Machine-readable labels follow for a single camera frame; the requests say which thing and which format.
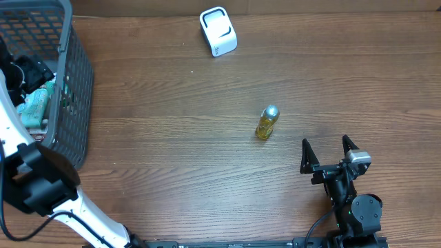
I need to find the white barcode scanner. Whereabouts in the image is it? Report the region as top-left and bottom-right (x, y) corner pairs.
(199, 6), (238, 57)

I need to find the teal wafer packet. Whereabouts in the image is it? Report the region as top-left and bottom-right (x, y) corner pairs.
(17, 88), (49, 128)

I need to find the grey plastic shopping basket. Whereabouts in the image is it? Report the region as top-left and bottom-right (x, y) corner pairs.
(1, 0), (94, 169)

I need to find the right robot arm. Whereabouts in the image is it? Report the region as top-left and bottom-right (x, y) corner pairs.
(294, 135), (388, 247)

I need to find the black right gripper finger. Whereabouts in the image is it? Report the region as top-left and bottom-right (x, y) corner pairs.
(300, 138), (320, 174)
(342, 134), (358, 155)

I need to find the teal tissue pack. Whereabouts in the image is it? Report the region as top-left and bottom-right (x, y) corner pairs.
(45, 79), (56, 98)

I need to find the brown snack bag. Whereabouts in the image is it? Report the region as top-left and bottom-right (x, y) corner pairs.
(27, 81), (57, 143)

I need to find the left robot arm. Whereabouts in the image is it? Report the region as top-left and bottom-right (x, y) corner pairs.
(1, 43), (146, 247)

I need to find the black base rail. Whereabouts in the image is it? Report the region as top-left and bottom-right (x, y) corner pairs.
(145, 237), (331, 248)

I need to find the yellow dish soap bottle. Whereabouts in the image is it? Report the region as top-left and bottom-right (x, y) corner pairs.
(255, 105), (280, 140)

